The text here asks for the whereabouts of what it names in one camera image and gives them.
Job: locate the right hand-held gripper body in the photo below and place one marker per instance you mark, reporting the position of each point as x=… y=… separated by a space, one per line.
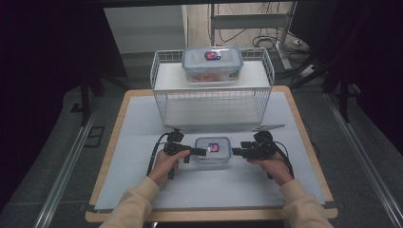
x=259 y=147

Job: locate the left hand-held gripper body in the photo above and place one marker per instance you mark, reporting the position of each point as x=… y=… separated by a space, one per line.
x=174 y=146

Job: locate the small clear lidded food container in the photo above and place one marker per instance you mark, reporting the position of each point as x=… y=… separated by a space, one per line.
x=213 y=150

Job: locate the large clear lidded food container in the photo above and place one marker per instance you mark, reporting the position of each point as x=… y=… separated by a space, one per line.
x=212 y=65

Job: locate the person's left hand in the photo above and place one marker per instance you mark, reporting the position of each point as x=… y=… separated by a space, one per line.
x=166 y=167

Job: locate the person's right hand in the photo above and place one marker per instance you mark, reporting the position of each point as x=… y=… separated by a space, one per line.
x=275 y=167

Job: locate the pale blue table mat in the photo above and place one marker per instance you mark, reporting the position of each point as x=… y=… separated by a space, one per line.
x=215 y=190

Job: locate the wooden table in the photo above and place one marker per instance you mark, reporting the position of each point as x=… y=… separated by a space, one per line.
x=202 y=216

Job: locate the black floor plate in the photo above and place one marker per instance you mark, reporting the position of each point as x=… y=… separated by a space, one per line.
x=94 y=136

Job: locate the white power strip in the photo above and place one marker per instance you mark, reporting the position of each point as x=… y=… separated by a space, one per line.
x=309 y=70

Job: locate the black stand legs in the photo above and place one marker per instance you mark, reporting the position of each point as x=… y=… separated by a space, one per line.
x=343 y=98
x=85 y=98

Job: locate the white cabinet panel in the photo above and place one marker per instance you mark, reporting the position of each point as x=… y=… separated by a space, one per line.
x=145 y=28

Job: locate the aluminium floor rail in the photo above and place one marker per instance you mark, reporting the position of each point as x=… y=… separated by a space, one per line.
x=65 y=171
x=364 y=158

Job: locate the grey metal desk frame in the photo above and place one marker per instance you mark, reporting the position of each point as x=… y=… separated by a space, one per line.
x=250 y=21

